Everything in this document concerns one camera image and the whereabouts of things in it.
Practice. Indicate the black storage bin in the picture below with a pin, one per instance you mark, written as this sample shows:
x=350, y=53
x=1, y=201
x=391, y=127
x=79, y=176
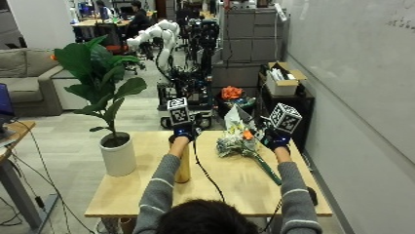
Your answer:
x=229, y=107

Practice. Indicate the black low shelf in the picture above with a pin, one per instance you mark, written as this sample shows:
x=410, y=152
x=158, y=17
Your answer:
x=294, y=110

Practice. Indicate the yellow cylinder vase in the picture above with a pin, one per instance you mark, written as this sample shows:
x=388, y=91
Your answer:
x=184, y=169

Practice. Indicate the wooden side desk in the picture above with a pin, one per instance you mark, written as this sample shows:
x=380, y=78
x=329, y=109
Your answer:
x=12, y=152

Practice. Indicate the small black round object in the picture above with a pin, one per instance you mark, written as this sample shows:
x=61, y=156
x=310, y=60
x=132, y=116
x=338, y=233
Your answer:
x=311, y=196

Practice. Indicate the grey sofa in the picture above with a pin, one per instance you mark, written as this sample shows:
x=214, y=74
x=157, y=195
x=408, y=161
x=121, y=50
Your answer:
x=29, y=81

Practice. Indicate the wooden office desk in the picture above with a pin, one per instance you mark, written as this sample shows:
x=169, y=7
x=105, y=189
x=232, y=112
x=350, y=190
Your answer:
x=97, y=24

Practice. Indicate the orange office chair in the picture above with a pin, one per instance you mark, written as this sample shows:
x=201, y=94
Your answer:
x=117, y=48

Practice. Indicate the blue laptop screen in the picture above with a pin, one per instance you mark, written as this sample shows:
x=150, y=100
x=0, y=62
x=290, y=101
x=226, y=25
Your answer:
x=5, y=100

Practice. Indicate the orange artificial flowers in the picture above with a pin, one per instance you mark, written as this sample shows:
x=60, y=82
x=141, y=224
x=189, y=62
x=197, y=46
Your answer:
x=232, y=92

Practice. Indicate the open cardboard box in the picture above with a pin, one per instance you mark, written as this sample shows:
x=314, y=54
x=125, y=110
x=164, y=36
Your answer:
x=283, y=81

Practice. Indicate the white marker cube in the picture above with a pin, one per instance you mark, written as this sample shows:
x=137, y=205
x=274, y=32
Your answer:
x=285, y=117
x=178, y=112

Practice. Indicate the white plant pot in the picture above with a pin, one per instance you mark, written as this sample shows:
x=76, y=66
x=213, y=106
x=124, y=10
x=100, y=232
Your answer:
x=117, y=157

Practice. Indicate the wrapped flower bouquet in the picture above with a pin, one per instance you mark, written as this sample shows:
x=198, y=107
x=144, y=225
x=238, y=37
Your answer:
x=239, y=139

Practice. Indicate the grey filing cabinets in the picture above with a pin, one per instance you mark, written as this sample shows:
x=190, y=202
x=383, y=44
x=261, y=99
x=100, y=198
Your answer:
x=249, y=42

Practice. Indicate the green large-leaf plant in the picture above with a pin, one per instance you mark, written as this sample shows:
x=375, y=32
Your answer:
x=97, y=70

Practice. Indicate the person's left hand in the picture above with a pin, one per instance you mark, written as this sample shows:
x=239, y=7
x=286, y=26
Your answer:
x=185, y=131

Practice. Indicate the person's right hand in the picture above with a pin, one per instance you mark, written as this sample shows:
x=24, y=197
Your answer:
x=277, y=140

